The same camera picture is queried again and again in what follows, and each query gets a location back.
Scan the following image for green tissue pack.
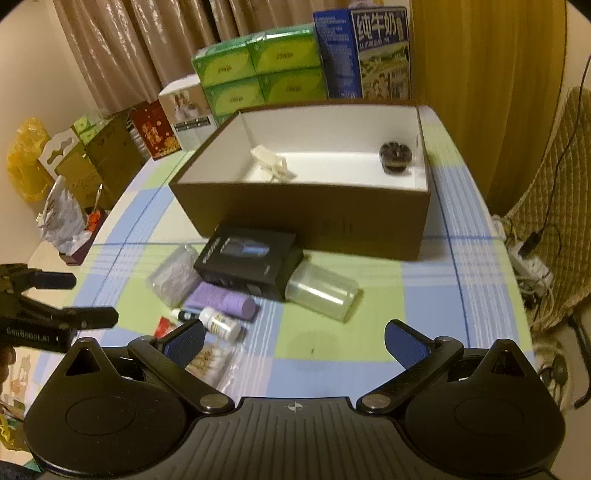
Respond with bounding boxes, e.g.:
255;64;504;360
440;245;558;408
191;44;257;87
201;76;267;128
257;67;329;105
245;28;322;75

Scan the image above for clear plastic bag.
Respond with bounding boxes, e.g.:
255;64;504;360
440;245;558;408
145;244;201;308

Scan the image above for black product box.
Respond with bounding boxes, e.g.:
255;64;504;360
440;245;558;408
193;224;304;302

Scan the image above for dark red tissue box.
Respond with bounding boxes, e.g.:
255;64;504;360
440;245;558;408
60;231;96;267

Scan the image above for brown cardboard box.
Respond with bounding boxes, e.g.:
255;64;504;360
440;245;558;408
168;102;432;262

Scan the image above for olive gift bag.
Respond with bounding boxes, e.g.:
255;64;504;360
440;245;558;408
85;115;149;186
55;151;117;214

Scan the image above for red gift box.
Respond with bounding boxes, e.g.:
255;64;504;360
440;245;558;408
128;100;182;161

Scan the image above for purple tube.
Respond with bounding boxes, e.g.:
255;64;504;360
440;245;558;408
184;282;260;324

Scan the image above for beige curtain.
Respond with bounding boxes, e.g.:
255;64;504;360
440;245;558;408
51;0;352;117

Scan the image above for white power strip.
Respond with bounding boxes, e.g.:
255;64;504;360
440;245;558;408
507;244;556;288

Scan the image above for black cable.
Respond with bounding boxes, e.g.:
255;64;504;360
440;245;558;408
521;83;588;260

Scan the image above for white box with photo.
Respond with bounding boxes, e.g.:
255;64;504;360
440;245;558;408
158;74;218;151

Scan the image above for clear plastic container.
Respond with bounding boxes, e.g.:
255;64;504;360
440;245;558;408
284;263;360;322

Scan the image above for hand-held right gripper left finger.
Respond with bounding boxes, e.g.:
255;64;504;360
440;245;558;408
65;320;234;414

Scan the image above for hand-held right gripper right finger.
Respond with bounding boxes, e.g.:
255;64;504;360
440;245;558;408
355;318;532;414

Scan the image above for clear packet of beige pieces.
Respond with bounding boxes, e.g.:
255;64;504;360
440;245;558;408
185;339;246;387

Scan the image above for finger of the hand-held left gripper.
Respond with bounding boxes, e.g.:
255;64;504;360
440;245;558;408
62;306;120;330
28;271;78;289

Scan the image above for white plastic bag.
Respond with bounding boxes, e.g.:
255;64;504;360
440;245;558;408
37;175;89;253

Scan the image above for yellow plastic bag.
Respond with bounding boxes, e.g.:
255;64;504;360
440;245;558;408
6;117;54;204

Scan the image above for blue milk carton case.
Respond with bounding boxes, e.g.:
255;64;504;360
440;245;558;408
312;4;412;102

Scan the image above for white plastic clip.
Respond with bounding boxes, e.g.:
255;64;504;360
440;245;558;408
249;145;297;184

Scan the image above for small white bottle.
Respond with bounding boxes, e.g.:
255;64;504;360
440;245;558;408
198;306;242;342

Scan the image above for dark round jar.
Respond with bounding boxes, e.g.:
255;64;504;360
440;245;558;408
379;141;413;176

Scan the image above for yellow curtain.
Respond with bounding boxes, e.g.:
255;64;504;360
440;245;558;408
409;0;570;219

